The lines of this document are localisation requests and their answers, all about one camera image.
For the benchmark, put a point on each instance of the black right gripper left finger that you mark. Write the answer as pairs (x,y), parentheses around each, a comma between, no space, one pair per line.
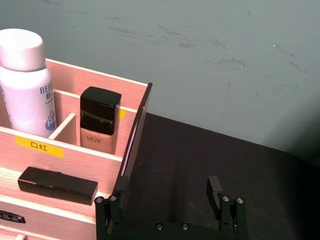
(117,207)

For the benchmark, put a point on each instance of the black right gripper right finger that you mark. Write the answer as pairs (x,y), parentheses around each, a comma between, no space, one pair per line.
(233,212)

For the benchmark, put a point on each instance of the pale wooden organizer box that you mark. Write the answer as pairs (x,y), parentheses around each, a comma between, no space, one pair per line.
(82,170)

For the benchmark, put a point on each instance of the black lipstick tube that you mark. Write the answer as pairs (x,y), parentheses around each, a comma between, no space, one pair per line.
(57,186)

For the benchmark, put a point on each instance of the black table cloth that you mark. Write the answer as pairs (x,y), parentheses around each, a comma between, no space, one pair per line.
(200,155)

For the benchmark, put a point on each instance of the beige foundation bottle, black cap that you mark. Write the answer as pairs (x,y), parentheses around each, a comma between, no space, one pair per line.
(98,117)

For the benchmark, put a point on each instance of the small yellow label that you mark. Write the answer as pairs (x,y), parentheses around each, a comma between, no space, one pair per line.
(121,113)

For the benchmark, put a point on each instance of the long yellow label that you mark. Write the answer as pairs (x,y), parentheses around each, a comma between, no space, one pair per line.
(38,147)

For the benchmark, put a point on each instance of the white plastic bottle with cap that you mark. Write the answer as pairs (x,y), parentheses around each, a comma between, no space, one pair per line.
(25,87)

